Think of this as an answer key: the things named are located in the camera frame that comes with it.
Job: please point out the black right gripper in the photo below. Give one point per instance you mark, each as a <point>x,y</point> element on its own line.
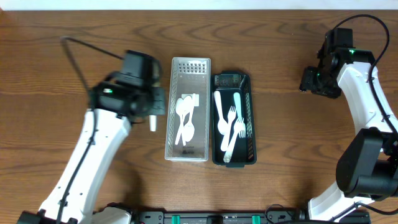
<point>311,81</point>

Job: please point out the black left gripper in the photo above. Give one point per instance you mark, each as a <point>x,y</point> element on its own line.
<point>158,101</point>

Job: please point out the white plastic spoon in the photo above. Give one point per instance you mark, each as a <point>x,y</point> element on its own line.
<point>222,124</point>
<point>153,123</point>
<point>188,100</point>

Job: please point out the white plastic spoon crossing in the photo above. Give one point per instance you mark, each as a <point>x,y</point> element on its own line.
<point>181,111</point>

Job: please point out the white plastic spoon bowl down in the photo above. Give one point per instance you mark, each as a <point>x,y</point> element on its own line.
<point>189,127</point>

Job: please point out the dark green perforated plastic basket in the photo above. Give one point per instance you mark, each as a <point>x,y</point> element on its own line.
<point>227,83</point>

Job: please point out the white plastic fork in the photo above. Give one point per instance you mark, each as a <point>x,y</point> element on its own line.
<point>231,117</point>
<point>238,128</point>

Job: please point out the pale blue plastic fork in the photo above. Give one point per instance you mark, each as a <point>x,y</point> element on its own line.
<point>238,104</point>

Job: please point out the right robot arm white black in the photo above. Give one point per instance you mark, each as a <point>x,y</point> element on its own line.
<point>367,170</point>

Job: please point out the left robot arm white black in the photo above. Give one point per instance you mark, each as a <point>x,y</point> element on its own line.
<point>74,197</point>

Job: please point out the clear perforated plastic basket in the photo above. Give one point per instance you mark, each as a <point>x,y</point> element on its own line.
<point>189,75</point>

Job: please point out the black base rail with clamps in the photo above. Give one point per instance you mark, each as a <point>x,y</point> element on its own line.
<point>217,217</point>

